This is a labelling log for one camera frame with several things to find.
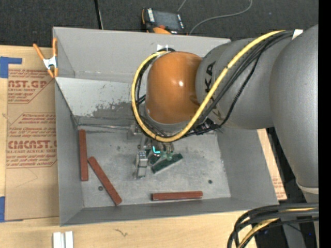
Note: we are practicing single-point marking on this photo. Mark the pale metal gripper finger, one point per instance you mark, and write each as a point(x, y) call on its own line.
point(136, 167)
point(143, 167)

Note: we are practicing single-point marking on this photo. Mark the dark green flat block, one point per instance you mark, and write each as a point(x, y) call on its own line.
point(172, 161)

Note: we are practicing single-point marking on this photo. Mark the red-brown flat block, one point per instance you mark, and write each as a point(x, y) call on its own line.
point(83, 154)
point(104, 181)
point(177, 195)

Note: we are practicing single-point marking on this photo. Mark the grey metal bin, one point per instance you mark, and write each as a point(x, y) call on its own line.
point(103, 50)

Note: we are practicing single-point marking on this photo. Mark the brown cardboard board, red print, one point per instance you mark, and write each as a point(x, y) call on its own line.
point(28, 190)

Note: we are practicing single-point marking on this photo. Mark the black cylinder on white bracket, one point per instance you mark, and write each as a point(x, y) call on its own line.
point(207, 126)

